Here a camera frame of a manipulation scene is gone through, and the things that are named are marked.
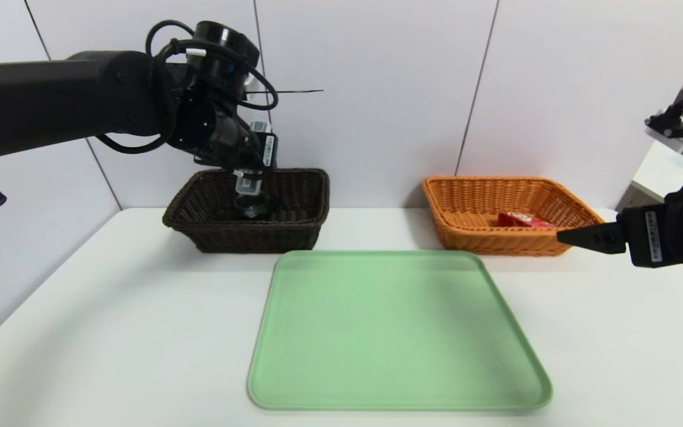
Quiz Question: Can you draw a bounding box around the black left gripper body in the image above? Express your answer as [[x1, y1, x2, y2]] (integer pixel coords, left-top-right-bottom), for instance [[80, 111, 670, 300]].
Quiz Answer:
[[236, 131, 279, 174]]

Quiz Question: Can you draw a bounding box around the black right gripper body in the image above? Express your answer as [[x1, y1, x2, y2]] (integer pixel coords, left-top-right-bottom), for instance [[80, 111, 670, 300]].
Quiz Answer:
[[617, 182, 683, 269]]

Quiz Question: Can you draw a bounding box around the grey plastic compass case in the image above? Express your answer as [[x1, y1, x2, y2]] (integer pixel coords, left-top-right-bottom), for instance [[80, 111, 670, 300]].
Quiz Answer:
[[235, 171, 265, 197]]

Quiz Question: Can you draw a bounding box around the glass ashtray black base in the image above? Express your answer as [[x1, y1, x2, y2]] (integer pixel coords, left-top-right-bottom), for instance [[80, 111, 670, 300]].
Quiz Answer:
[[234, 193, 280, 220]]

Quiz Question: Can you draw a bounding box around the red snack box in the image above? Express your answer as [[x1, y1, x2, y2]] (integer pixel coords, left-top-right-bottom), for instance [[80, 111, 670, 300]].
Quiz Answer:
[[497, 211, 556, 229]]

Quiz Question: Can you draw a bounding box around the dark brown wicker basket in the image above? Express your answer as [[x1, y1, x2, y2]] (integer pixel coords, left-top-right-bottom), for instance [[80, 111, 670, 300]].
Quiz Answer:
[[162, 168, 331, 254]]

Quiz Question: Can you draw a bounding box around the orange wicker basket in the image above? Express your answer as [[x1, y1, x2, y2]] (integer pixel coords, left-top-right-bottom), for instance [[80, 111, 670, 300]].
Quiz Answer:
[[422, 176, 608, 257]]

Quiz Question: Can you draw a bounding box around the white side table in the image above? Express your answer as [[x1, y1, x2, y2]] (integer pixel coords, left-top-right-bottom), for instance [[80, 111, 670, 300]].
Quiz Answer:
[[631, 139, 683, 205]]

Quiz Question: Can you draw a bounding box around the green plastic tray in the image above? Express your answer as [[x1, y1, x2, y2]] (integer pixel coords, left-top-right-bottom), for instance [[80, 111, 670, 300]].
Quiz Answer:
[[247, 250, 553, 411]]

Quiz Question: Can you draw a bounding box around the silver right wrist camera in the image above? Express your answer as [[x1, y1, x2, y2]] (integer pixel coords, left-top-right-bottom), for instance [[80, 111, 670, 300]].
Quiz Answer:
[[644, 113, 683, 156]]

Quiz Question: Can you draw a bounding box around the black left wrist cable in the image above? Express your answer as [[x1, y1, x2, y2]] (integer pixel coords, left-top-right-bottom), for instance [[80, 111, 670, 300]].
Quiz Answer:
[[95, 20, 280, 155]]

